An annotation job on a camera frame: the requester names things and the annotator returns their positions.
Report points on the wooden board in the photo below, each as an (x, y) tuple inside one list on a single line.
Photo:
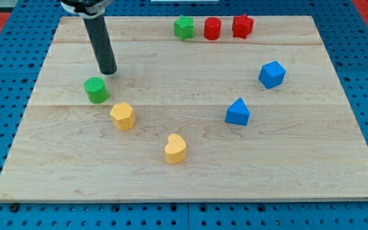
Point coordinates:
[(302, 141)]

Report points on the yellow heart block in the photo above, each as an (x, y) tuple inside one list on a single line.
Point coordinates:
[(176, 149)]

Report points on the blue triangle block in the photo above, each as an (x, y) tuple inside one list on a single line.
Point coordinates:
[(238, 113)]

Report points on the yellow hexagon block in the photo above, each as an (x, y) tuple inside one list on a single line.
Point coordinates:
[(123, 116)]

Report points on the green star block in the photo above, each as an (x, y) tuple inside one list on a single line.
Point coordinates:
[(184, 27)]

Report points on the green cylinder block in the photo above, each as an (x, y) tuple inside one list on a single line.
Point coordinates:
[(96, 90)]

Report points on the red cylinder block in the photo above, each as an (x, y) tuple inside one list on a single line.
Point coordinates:
[(212, 27)]

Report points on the blue cube block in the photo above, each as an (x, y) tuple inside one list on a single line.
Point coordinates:
[(272, 74)]

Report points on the red star block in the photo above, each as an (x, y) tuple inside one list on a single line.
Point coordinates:
[(242, 26)]

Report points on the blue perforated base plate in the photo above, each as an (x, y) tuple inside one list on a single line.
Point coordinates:
[(24, 42)]

